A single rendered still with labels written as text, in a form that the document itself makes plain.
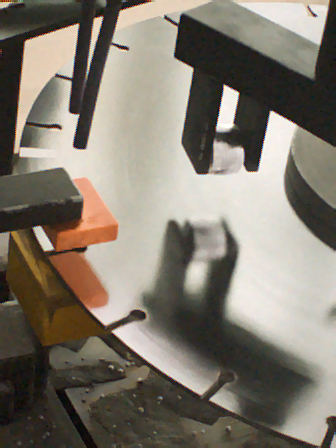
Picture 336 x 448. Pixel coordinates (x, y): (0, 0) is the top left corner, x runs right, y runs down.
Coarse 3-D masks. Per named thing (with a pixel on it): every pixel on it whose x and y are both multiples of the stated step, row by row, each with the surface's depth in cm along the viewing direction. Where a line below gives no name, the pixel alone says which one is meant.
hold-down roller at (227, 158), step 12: (216, 132) 46; (228, 132) 46; (240, 132) 46; (216, 144) 45; (228, 144) 46; (240, 144) 46; (216, 156) 46; (228, 156) 46; (240, 156) 46; (216, 168) 46; (228, 168) 46; (240, 168) 46
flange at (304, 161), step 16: (304, 144) 50; (320, 144) 50; (288, 160) 50; (304, 160) 49; (320, 160) 49; (304, 176) 48; (320, 176) 48; (304, 192) 48; (320, 192) 47; (320, 208) 47
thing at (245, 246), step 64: (128, 64) 55; (64, 128) 50; (128, 128) 51; (128, 192) 47; (192, 192) 48; (256, 192) 48; (64, 256) 44; (128, 256) 44; (192, 256) 45; (256, 256) 45; (320, 256) 46; (192, 320) 42; (256, 320) 42; (320, 320) 43; (192, 384) 39; (256, 384) 40; (320, 384) 40
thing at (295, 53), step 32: (224, 0) 45; (192, 32) 43; (224, 32) 42; (256, 32) 43; (288, 32) 43; (192, 64) 44; (224, 64) 43; (256, 64) 42; (288, 64) 41; (320, 64) 40; (192, 96) 45; (256, 96) 43; (288, 96) 42; (320, 96) 41; (192, 128) 46; (256, 128) 45; (320, 128) 41; (192, 160) 46; (256, 160) 46
